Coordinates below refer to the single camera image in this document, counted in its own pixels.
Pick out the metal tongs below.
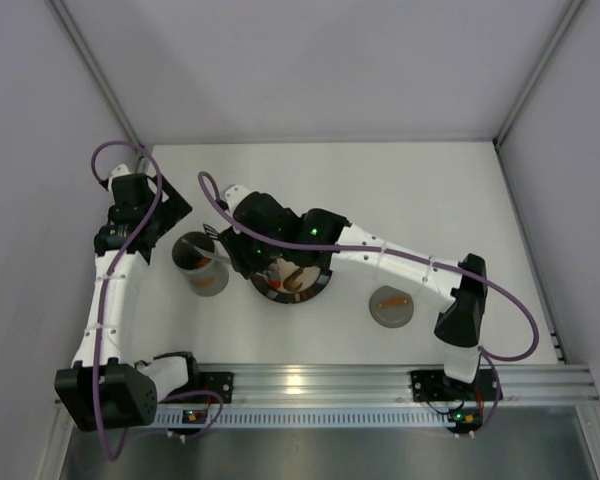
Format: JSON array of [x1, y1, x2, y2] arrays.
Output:
[[184, 224, 282, 283]]

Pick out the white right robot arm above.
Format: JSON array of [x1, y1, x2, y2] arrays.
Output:
[[218, 185, 487, 383]]

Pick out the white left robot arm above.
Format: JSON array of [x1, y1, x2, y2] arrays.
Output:
[[54, 165, 201, 432]]

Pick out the grey cylindrical lunch container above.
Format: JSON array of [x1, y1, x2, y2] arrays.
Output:
[[171, 231, 229, 297]]

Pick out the dark patterned round plate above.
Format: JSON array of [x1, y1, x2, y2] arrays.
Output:
[[250, 258, 333, 305]]

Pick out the grey round container lid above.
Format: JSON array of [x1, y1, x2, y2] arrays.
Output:
[[368, 286, 415, 329]]

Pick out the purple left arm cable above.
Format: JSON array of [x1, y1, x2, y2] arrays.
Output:
[[89, 140, 162, 461]]

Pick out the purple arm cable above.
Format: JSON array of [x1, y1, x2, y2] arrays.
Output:
[[197, 171, 541, 361], [89, 140, 162, 461]]

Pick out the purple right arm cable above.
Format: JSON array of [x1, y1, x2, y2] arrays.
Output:
[[197, 171, 541, 361]]

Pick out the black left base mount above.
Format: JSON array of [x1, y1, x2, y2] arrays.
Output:
[[197, 371, 234, 404]]

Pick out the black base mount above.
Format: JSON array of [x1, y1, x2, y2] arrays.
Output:
[[409, 369, 502, 403], [197, 371, 234, 404]]

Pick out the aluminium left frame post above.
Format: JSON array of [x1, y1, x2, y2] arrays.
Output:
[[45, 0, 143, 144]]

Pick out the aluminium frame post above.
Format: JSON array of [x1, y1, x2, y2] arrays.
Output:
[[45, 0, 143, 144], [492, 0, 589, 151]]

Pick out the grey slotted cable duct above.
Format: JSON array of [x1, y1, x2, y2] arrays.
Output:
[[144, 409, 461, 429]]

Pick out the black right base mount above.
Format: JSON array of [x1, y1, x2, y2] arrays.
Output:
[[409, 369, 502, 403]]

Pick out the aluminium mounting rail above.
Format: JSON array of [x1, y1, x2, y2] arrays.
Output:
[[201, 364, 600, 408]]

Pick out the aluminium right frame post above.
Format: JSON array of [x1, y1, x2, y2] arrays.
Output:
[[492, 0, 589, 151]]

